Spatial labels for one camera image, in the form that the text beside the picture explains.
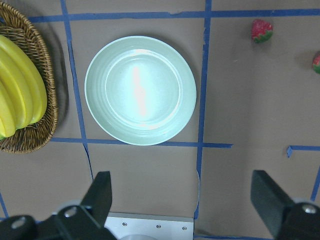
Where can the red strawberry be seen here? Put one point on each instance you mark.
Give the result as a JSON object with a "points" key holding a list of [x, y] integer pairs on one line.
{"points": [[316, 63], [261, 31]]}

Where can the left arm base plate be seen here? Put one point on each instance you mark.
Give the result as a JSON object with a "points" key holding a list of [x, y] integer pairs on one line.
{"points": [[128, 226]]}

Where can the brown wicker basket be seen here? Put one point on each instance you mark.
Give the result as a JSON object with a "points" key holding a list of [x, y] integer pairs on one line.
{"points": [[18, 28]]}

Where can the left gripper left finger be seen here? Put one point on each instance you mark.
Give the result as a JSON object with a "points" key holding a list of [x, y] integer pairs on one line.
{"points": [[83, 221]]}

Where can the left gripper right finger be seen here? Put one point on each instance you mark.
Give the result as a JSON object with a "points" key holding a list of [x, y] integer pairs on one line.
{"points": [[285, 218]]}

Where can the yellow banana bunch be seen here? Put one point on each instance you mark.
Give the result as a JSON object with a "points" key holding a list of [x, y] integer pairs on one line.
{"points": [[23, 96]]}

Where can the light green plate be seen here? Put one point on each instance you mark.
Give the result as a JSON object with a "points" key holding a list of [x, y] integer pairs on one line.
{"points": [[140, 90]]}

